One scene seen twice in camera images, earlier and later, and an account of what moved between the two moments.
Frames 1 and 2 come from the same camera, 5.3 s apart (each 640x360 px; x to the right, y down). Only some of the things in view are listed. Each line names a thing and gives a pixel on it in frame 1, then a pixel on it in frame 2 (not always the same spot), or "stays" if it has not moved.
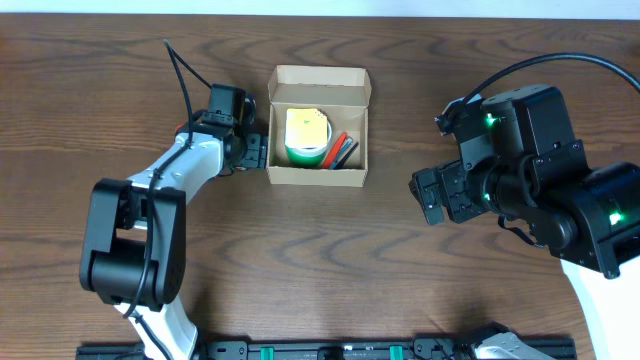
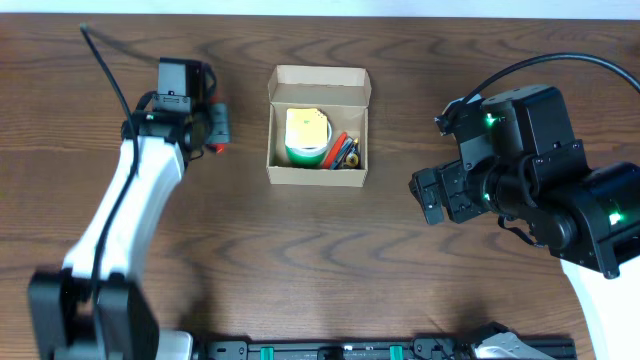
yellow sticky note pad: x=306 y=128 stays
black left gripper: x=258 y=149 to x=210 y=111
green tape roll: x=309 y=157 stays
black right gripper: x=452 y=178 stays
